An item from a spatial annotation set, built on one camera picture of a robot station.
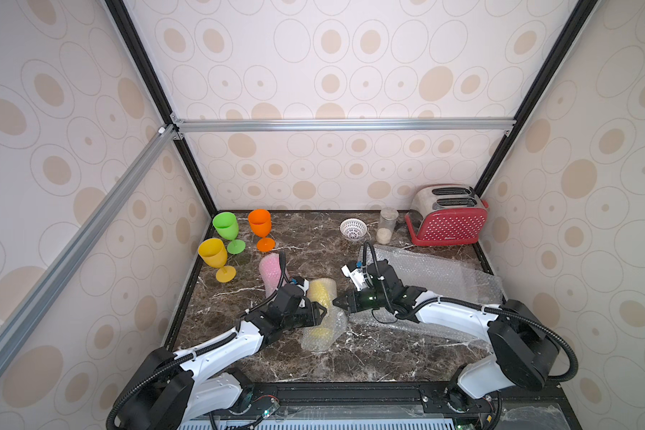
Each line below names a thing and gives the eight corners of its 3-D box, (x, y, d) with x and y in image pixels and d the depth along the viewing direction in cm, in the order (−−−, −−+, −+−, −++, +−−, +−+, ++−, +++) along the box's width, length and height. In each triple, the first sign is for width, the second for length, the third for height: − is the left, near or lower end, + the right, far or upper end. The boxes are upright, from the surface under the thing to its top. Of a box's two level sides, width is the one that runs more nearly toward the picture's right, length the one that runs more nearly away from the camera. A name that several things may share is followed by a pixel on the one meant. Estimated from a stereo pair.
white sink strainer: (340, 240, 113) (340, 231, 108) (339, 226, 118) (340, 218, 113) (366, 240, 113) (367, 231, 108) (364, 226, 118) (365, 218, 113)
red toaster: (412, 246, 110) (423, 217, 96) (404, 214, 122) (413, 184, 108) (473, 246, 110) (494, 217, 96) (459, 214, 122) (476, 184, 108)
